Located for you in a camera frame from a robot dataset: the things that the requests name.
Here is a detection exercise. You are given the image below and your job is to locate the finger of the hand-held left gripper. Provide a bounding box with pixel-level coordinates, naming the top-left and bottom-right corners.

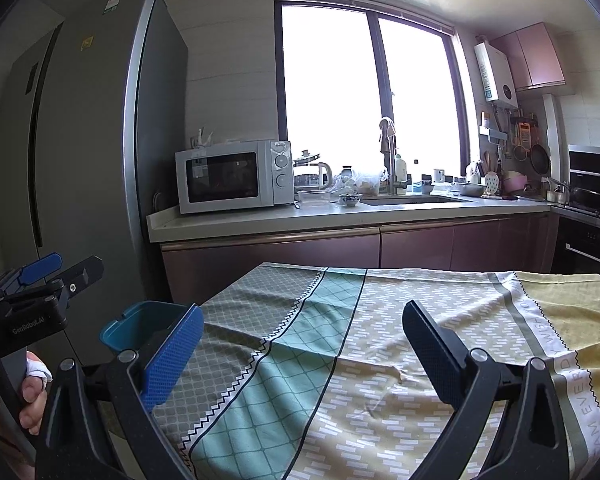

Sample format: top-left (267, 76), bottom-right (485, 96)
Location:
top-left (0, 252), bottom-right (65, 297)
top-left (10, 255), bottom-right (105, 312)

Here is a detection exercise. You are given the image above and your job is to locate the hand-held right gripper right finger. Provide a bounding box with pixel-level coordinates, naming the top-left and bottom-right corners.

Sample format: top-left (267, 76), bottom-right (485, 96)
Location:
top-left (401, 300), bottom-right (572, 480)

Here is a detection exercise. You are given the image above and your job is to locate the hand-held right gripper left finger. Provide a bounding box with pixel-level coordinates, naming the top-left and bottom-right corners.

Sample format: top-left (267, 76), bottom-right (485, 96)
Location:
top-left (35, 304), bottom-right (206, 480)

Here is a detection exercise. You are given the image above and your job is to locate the teal plastic bin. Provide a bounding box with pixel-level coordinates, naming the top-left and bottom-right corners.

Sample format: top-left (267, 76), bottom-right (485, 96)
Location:
top-left (100, 301), bottom-right (192, 362)

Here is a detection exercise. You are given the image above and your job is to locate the person's left hand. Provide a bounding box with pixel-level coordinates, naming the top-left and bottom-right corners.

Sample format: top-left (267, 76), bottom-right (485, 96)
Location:
top-left (0, 351), bottom-right (54, 453)

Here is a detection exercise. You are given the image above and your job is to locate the patterned green yellow tablecloth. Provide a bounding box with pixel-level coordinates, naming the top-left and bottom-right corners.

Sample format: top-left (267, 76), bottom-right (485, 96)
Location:
top-left (150, 261), bottom-right (600, 480)

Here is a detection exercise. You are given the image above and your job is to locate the grey refrigerator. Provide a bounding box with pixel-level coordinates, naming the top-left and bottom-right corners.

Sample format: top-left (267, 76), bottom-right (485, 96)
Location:
top-left (0, 0), bottom-right (189, 372)

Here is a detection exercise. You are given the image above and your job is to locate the steel kitchen sink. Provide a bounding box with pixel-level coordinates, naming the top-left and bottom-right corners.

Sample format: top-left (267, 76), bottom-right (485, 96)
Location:
top-left (362, 194), bottom-right (476, 206)

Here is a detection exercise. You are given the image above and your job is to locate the brown kitchen base cabinet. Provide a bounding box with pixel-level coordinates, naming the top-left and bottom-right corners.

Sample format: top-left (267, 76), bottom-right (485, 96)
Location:
top-left (160, 212), bottom-right (562, 306)

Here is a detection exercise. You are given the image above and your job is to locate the white microwave oven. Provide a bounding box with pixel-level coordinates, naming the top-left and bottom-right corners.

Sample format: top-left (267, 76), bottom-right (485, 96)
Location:
top-left (175, 139), bottom-right (295, 215)

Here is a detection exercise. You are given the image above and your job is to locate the white kitchen countertop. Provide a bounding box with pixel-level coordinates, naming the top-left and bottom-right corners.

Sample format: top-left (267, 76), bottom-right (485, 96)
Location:
top-left (146, 191), bottom-right (554, 245)

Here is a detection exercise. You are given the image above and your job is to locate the clear plastic bag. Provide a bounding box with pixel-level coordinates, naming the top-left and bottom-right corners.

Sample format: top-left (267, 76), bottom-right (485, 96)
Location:
top-left (330, 167), bottom-right (384, 196)

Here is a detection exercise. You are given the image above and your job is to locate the black built-in oven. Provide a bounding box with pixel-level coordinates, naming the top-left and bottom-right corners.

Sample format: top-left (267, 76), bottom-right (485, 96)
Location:
top-left (550, 205), bottom-right (600, 277)

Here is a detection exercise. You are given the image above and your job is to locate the pink bowl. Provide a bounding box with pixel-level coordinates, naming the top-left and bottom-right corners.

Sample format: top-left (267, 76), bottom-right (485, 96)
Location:
top-left (502, 171), bottom-right (529, 194)

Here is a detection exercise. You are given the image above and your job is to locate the clear glass food container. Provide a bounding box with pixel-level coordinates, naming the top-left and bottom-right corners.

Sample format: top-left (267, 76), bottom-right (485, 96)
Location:
top-left (297, 189), bottom-right (333, 206)

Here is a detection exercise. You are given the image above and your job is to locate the steel kitchen faucet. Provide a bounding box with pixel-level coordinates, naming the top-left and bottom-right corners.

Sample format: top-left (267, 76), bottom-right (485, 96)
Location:
top-left (378, 116), bottom-right (410, 196)

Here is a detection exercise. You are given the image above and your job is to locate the glass electric kettle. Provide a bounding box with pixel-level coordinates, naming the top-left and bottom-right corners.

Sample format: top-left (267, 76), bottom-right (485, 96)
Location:
top-left (294, 161), bottom-right (334, 192)

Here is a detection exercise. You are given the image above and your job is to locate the black frying pan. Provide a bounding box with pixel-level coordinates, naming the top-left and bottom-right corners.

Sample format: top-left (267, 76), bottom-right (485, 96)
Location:
top-left (530, 142), bottom-right (551, 174)

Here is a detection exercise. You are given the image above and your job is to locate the black wok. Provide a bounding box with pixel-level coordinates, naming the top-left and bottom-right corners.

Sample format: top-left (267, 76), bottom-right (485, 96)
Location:
top-left (570, 187), bottom-right (600, 212)

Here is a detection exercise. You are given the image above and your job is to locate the black range hood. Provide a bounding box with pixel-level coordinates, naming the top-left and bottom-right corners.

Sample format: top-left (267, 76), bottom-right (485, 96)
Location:
top-left (567, 144), bottom-right (600, 211)

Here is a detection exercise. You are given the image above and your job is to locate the large kitchen window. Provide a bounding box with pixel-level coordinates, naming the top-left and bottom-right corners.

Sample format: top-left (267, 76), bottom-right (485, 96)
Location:
top-left (275, 0), bottom-right (482, 184)

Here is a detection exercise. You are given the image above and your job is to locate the white water heater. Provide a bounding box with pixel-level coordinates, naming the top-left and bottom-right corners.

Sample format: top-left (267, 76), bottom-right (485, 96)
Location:
top-left (474, 40), bottom-right (519, 107)

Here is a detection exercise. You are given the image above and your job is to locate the white wall shelf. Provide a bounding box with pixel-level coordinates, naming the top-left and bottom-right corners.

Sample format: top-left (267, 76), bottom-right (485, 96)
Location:
top-left (478, 110), bottom-right (506, 141)

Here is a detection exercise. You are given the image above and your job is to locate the pink wall cabinet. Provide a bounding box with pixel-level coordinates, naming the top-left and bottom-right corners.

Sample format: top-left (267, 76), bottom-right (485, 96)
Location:
top-left (489, 22), bottom-right (566, 92)

